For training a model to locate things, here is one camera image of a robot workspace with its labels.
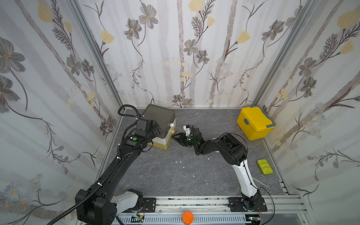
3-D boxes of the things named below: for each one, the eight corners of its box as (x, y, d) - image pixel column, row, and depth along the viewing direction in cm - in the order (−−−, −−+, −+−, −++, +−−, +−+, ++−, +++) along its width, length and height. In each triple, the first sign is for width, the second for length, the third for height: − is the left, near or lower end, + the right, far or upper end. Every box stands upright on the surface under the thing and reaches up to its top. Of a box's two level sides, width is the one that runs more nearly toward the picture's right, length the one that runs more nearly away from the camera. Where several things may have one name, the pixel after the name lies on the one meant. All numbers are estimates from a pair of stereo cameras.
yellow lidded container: (247, 143, 101) (255, 131, 90) (233, 121, 114) (239, 109, 103) (267, 138, 104) (277, 126, 92) (251, 118, 117) (259, 105, 105)
